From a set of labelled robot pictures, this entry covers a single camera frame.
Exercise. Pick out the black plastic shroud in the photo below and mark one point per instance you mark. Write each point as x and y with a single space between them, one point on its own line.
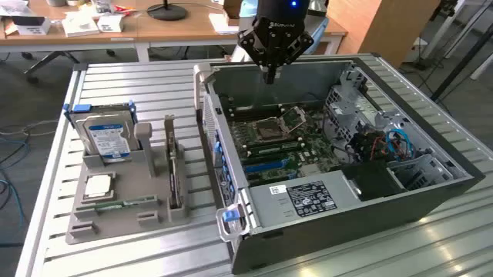
369 179

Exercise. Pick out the RAM slot bank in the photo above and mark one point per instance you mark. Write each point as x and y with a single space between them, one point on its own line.
247 111
272 146

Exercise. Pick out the silver metal drive cage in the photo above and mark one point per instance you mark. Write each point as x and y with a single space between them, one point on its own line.
347 109

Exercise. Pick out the white open box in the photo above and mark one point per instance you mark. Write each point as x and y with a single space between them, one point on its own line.
80 27

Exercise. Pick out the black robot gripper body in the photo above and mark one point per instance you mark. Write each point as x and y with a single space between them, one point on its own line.
280 26

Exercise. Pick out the blue expansion slot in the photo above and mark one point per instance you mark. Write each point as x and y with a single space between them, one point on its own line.
267 166

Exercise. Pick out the white box with black lid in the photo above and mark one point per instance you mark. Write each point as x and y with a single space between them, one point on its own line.
35 29

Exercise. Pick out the black lamp base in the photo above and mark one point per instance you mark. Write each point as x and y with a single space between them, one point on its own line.
168 13

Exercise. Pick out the white book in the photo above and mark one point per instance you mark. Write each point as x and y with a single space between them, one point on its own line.
221 24

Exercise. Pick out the black Nvidia graphics card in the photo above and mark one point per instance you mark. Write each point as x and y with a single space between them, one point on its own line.
176 179

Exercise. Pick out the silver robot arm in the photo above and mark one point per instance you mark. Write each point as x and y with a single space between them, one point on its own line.
240 54

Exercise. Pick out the metal disk bay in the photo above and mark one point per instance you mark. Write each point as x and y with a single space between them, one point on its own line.
420 173

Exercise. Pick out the open black PC case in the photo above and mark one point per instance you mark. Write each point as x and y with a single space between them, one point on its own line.
347 231

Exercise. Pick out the hard disk with blue caddy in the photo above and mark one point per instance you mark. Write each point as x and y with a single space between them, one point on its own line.
108 138

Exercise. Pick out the silver chipset heatsink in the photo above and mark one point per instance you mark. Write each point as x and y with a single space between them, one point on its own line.
312 170

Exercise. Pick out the silver CPU chip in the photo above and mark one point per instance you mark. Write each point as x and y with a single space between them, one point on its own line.
98 186

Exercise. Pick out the stack of papers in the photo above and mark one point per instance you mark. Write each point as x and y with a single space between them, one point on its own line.
14 7

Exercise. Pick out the black chair base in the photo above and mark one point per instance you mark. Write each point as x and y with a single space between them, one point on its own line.
46 60

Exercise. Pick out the wooden cabinet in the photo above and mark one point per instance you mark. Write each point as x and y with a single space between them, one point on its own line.
385 29

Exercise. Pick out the grey power supply unit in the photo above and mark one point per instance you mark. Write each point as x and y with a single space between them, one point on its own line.
308 199

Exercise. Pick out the white table frame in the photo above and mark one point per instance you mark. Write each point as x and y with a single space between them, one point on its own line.
443 29

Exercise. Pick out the white printed box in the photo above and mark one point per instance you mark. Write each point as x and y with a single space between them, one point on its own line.
110 24

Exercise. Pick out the green motherboard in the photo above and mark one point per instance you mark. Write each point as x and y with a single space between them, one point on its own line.
308 155

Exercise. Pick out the green RAM stick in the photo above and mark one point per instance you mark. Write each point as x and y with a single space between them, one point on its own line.
116 204

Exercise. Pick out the black stand pole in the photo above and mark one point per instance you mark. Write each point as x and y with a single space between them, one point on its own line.
463 65

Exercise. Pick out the metal socket cover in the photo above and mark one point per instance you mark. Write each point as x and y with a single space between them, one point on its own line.
295 117

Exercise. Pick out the CPU socket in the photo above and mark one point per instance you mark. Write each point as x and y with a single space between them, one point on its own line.
268 131

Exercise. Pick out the grey plastic parts rack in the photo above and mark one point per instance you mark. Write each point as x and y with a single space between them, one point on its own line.
132 179

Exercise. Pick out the wooden office desk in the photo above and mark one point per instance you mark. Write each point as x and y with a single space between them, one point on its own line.
185 31
50 40

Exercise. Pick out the brown cardboard box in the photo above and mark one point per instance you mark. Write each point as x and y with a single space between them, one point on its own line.
232 10

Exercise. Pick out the white floor box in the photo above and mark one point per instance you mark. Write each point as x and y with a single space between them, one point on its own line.
420 46

